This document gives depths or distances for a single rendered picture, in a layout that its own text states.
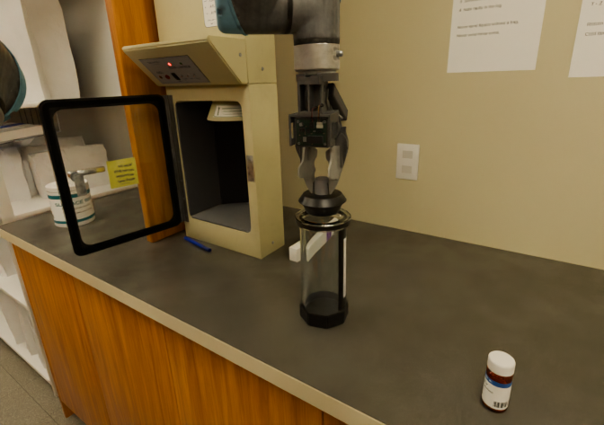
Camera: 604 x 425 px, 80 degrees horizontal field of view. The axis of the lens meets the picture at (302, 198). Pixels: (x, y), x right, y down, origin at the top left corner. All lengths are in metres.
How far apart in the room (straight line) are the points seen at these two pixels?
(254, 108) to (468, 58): 0.59
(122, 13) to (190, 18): 0.20
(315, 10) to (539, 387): 0.68
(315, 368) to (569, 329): 0.50
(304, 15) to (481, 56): 0.64
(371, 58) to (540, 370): 0.90
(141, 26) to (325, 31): 0.70
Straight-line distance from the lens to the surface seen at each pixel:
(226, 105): 1.03
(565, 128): 1.13
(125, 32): 1.17
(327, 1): 0.62
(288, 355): 0.72
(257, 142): 0.95
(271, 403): 0.83
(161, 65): 1.03
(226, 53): 0.88
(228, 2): 0.59
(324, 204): 0.65
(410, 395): 0.67
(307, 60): 0.61
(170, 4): 1.12
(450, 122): 1.15
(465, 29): 1.14
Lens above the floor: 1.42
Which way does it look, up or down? 18 degrees down
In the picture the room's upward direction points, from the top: 2 degrees counter-clockwise
